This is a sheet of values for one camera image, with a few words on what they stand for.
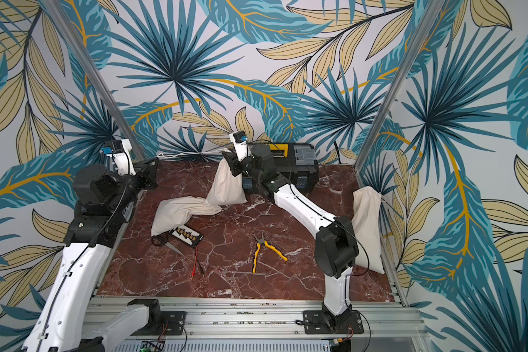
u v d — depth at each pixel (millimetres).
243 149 679
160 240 924
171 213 889
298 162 982
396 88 874
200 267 858
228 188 836
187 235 925
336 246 483
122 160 534
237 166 706
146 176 549
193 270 849
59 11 684
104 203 458
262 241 909
